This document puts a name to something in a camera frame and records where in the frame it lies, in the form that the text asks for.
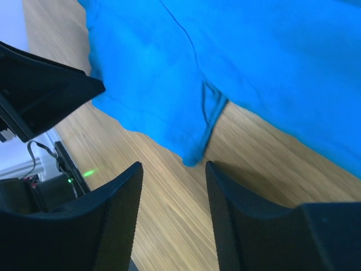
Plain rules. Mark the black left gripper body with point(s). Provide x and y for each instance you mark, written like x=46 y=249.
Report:
x=37 y=93

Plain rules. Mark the blue t shirt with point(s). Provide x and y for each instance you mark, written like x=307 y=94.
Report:
x=170 y=67

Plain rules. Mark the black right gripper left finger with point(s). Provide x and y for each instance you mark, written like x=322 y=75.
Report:
x=93 y=232

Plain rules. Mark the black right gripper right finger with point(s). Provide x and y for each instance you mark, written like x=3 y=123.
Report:
x=253 y=233

